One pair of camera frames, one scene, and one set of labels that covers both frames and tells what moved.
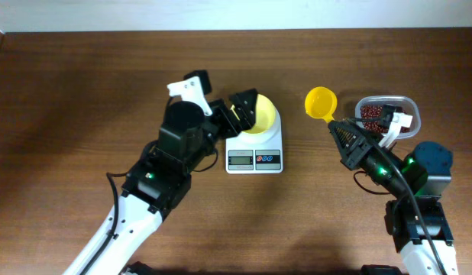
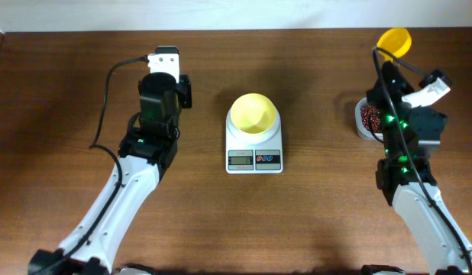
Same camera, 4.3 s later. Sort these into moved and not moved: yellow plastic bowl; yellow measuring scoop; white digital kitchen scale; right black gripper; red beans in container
Moved: right black gripper; yellow measuring scoop
Not moved: red beans in container; yellow plastic bowl; white digital kitchen scale
